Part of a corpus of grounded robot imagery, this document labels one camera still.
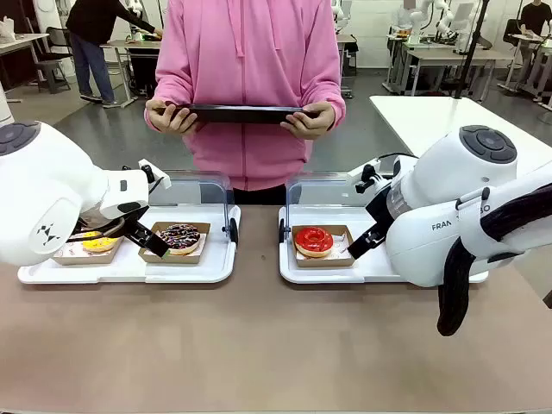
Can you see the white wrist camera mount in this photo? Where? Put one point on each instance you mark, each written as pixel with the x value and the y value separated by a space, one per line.
pixel 155 174
pixel 368 172

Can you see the red glazed donut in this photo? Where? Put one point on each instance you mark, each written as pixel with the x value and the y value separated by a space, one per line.
pixel 312 240

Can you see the grey background work table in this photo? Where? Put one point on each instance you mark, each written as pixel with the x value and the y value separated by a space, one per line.
pixel 121 45

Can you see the dark office chair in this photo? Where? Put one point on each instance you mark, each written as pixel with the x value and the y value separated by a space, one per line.
pixel 54 60

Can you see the person's left forearm pink sleeve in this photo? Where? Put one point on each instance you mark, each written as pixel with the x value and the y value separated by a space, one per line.
pixel 325 82

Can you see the person's left hand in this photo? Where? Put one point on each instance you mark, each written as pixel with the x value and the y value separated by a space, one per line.
pixel 308 123

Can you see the cardboard box of yellow donut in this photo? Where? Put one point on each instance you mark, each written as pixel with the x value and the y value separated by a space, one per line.
pixel 90 258

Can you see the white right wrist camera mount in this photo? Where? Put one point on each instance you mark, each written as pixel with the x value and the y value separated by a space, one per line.
pixel 368 172

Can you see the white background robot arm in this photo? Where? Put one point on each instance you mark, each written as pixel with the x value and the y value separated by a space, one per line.
pixel 431 21

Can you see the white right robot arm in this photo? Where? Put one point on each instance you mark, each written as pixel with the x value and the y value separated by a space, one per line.
pixel 448 202

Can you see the white plastic bag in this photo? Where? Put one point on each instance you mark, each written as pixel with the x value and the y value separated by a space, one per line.
pixel 8 31

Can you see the person's right forearm pink sleeve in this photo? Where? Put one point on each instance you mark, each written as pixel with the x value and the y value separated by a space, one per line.
pixel 170 77

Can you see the white display tray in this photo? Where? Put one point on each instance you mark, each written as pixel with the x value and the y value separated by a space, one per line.
pixel 328 276
pixel 181 274

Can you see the cardboard box of striped donut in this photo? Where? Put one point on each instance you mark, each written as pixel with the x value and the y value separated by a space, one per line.
pixel 151 255

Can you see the light wooden background desk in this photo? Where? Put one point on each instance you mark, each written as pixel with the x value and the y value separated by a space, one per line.
pixel 21 41

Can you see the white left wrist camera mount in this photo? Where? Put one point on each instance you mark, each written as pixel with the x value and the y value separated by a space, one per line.
pixel 155 174

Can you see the black camera stand pole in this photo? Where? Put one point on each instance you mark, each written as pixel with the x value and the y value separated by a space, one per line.
pixel 472 47

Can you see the white cylindrical air purifier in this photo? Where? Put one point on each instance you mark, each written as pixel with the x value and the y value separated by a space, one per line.
pixel 4 105

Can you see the grey background table with robots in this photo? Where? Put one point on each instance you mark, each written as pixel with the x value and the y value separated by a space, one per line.
pixel 444 56

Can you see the yellow sprinkled donut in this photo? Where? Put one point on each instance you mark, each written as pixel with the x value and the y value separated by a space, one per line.
pixel 101 245

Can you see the background person in black shirt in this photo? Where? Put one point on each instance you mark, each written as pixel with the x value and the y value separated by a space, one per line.
pixel 535 17

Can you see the cardboard box of red donut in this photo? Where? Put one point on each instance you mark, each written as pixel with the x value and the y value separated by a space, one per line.
pixel 340 259

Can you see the clear plastic display lid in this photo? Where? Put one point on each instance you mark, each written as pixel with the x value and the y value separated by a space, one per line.
pixel 315 194
pixel 202 194

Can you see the background person in light shirt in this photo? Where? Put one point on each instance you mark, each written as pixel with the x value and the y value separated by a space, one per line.
pixel 403 19

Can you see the person's right hand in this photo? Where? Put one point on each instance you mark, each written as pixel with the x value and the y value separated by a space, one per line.
pixel 170 118

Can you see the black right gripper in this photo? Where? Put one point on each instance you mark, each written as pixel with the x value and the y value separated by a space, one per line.
pixel 381 207

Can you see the person in pink hoodie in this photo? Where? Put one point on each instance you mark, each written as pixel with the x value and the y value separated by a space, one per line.
pixel 246 56

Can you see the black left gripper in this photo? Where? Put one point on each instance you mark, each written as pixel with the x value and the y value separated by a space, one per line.
pixel 131 209

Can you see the black lid hinge knob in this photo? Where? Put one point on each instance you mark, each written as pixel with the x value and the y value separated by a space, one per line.
pixel 281 230
pixel 233 233

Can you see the background person in black jacket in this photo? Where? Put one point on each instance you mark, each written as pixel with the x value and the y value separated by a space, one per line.
pixel 92 39

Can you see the chocolate donut with white stripes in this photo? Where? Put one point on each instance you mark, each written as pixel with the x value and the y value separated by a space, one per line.
pixel 183 239

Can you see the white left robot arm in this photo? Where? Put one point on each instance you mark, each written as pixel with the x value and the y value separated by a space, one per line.
pixel 47 194

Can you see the black serving tray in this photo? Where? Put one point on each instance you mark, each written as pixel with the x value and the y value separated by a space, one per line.
pixel 241 114

